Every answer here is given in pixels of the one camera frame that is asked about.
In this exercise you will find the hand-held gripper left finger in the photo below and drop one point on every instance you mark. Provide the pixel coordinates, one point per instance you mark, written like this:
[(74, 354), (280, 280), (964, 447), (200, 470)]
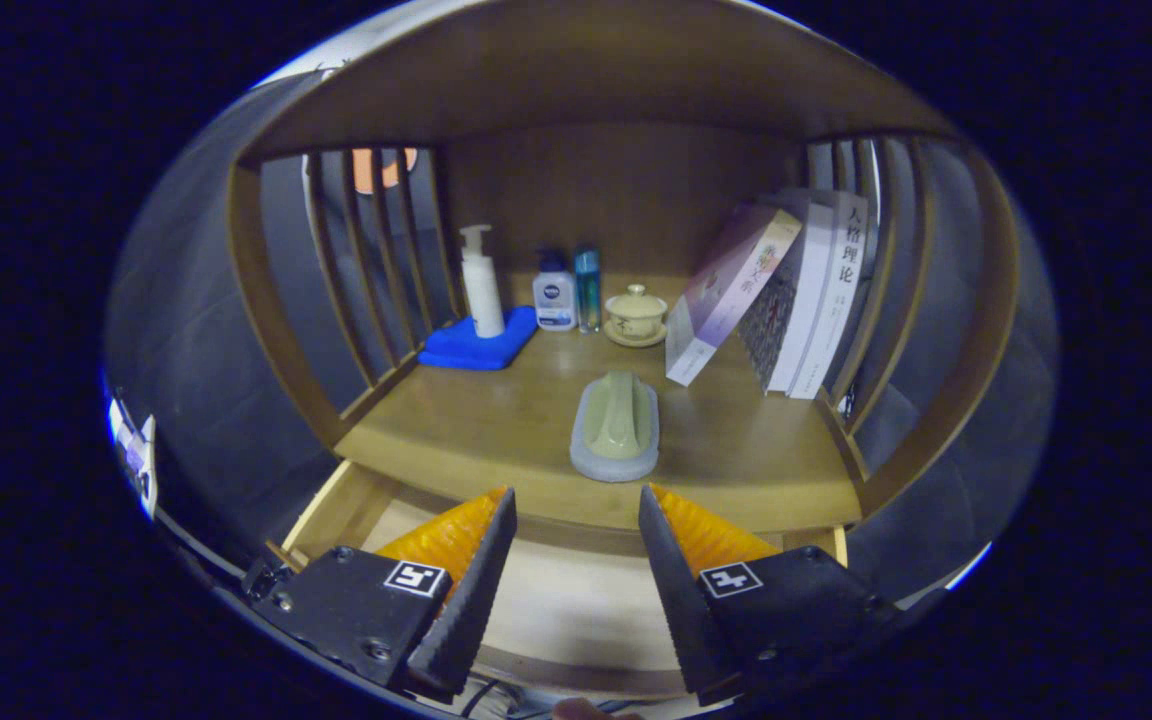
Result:
[(471, 610)]

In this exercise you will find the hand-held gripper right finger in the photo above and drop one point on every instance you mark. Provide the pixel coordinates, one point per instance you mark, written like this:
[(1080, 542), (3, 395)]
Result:
[(681, 610)]

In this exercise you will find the brown wooden drawer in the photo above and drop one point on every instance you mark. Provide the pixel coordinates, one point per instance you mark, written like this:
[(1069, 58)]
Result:
[(576, 610)]

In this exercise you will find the wooden countertop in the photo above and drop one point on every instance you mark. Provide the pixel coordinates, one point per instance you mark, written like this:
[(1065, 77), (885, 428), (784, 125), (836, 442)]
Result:
[(496, 430)]

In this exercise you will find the brown wooden cabinet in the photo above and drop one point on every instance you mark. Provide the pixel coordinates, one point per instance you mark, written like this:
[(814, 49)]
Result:
[(576, 70)]

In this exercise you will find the blue folded cloth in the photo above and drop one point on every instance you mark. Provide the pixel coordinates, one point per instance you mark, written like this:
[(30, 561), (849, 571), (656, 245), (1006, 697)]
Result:
[(476, 348)]

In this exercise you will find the beige lidded teacup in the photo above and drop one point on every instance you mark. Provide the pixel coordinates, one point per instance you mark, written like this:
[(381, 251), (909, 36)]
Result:
[(636, 315)]

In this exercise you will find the dark patterned book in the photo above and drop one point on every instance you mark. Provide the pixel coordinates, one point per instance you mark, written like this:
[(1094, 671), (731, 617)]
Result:
[(771, 325)]

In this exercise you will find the white pump bottle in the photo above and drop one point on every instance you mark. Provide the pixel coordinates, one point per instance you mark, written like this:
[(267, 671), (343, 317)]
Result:
[(482, 290)]

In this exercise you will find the white bottle blue cap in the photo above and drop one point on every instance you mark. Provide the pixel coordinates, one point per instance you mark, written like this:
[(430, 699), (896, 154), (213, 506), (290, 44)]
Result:
[(555, 300)]

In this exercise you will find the purple and white book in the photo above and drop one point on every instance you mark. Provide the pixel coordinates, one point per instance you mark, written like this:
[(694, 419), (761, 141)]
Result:
[(726, 290)]

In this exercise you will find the small teal bottle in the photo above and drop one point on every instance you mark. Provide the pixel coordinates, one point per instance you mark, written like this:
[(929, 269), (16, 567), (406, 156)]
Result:
[(588, 295)]

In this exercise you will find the plain white book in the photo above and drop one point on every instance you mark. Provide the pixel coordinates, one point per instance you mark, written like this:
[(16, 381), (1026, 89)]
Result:
[(808, 300)]

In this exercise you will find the white book black lettering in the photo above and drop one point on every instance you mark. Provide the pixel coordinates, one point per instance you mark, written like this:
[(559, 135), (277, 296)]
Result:
[(844, 290)]

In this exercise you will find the white side shelf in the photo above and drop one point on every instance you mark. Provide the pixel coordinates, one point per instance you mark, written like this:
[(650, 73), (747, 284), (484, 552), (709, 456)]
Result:
[(136, 450)]

